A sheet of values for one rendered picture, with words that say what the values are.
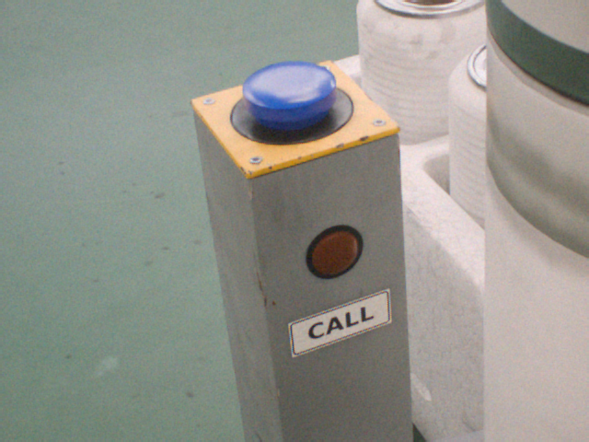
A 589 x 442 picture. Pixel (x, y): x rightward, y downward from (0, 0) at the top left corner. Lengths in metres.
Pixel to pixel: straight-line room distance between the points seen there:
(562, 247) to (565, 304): 0.01
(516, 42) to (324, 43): 1.06
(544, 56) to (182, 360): 0.69
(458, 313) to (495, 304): 0.42
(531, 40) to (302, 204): 0.30
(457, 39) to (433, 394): 0.22
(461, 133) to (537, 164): 0.45
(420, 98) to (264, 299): 0.26
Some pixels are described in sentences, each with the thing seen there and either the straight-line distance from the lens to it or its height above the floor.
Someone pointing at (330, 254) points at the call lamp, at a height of 0.26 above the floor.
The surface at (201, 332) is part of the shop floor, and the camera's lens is 0.90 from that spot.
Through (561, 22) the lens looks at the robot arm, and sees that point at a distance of 0.20.
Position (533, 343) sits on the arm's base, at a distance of 0.24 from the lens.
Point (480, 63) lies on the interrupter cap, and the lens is 0.68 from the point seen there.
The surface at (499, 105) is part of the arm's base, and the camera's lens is 0.23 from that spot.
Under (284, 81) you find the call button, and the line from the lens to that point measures 0.51.
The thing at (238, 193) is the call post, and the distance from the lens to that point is 0.50.
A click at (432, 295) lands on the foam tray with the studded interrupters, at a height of 0.13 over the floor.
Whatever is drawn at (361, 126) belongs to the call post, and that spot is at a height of 0.31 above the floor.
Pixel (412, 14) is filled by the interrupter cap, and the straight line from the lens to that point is 0.73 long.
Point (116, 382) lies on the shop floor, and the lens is 0.87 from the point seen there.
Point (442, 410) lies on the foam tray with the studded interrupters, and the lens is 0.75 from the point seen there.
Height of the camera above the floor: 0.57
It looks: 35 degrees down
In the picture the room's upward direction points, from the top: 6 degrees counter-clockwise
